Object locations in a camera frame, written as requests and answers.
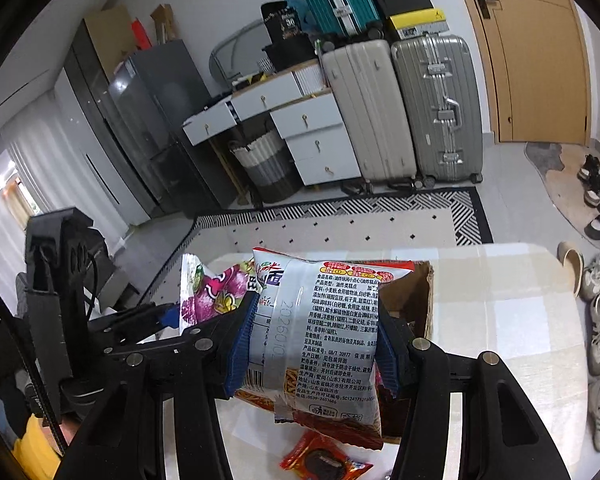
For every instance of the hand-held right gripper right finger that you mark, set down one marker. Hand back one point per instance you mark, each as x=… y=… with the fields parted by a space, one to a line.
x=387 y=360

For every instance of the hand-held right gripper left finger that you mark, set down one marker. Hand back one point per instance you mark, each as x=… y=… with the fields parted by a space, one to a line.
x=240 y=345

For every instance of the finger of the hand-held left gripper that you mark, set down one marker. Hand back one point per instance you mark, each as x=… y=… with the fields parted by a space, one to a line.
x=167 y=317
x=150 y=345

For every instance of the purple candy bag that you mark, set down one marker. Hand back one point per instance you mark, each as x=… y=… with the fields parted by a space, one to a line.
x=210 y=295

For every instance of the brown cardboard box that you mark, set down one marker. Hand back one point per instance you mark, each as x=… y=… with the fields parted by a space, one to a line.
x=410 y=300

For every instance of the white noodle snack bag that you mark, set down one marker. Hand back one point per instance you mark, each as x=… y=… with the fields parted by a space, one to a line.
x=330 y=320

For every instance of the person's left forearm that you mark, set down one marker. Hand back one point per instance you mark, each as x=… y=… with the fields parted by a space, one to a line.
x=71 y=432

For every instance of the white curtain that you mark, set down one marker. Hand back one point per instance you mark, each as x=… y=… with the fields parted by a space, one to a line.
x=30 y=180

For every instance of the red cookie packet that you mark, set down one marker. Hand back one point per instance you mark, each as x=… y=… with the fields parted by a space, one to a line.
x=325 y=462

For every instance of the black white patterned rug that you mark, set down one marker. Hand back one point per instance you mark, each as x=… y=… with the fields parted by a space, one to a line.
x=380 y=210

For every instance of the person's yellow clothing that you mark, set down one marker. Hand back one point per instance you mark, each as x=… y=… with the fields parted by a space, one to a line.
x=35 y=450

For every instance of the striped laundry basket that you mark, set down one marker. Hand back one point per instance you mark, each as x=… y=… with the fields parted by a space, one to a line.
x=270 y=170

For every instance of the dark glass tall cabinet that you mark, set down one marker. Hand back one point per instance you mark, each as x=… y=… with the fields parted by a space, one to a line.
x=90 y=95

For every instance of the dark grey fridge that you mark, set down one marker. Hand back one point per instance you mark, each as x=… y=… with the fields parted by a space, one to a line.
x=165 y=120

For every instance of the beige slipper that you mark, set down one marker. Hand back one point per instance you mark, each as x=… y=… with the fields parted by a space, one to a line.
x=571 y=262

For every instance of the white desk with drawers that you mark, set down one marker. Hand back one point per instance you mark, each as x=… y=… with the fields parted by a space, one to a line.
x=310 y=130

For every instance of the grey beige door mat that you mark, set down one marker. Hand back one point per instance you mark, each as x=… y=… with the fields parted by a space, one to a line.
x=555 y=185

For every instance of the beige suitcase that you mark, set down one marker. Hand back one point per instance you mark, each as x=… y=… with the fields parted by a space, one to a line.
x=370 y=110

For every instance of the flat cardboard box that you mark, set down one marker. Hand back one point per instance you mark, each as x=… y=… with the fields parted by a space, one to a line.
x=107 y=35

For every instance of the silver suitcase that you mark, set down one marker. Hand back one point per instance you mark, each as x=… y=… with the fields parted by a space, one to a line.
x=440 y=105

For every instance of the grey rounded panel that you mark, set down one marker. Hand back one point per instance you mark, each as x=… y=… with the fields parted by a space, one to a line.
x=225 y=55

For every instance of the black bag with print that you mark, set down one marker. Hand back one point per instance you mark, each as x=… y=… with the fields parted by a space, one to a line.
x=285 y=35

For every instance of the wooden door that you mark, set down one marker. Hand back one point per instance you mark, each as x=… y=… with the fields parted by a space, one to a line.
x=535 y=60

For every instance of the yellow black shoe box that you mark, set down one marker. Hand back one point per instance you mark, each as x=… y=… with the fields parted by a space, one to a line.
x=417 y=22

